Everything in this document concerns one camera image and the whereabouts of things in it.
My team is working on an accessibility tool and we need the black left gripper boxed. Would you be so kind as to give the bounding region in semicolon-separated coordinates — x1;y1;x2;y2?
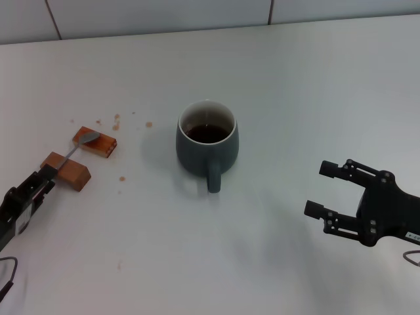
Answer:
0;163;56;252

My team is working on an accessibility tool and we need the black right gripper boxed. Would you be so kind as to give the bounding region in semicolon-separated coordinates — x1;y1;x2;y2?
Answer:
304;159;420;247

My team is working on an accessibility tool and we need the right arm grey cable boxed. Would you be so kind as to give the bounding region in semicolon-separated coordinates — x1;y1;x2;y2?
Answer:
402;251;420;267

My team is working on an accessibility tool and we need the pink handled metal spoon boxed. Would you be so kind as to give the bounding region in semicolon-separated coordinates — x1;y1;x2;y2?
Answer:
54;132;101;171

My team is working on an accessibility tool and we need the orange wooden block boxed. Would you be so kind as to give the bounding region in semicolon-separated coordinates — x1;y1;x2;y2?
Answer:
71;126;118;159

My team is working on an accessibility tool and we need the brown notched wooden block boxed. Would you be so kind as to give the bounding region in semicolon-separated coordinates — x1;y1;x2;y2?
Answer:
39;151;92;192

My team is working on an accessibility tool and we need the dark coffee liquid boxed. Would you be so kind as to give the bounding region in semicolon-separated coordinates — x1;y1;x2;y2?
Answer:
184;123;232;144

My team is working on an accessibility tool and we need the dark grey ceramic cup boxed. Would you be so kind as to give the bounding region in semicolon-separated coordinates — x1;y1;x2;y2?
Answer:
175;99;240;194

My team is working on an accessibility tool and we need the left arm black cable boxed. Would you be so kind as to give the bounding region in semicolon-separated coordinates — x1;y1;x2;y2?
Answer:
0;257;18;305

